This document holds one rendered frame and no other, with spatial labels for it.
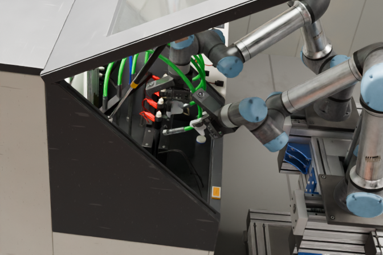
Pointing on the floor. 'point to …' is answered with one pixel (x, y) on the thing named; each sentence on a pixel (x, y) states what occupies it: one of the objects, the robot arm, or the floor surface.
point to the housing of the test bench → (28, 100)
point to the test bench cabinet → (113, 247)
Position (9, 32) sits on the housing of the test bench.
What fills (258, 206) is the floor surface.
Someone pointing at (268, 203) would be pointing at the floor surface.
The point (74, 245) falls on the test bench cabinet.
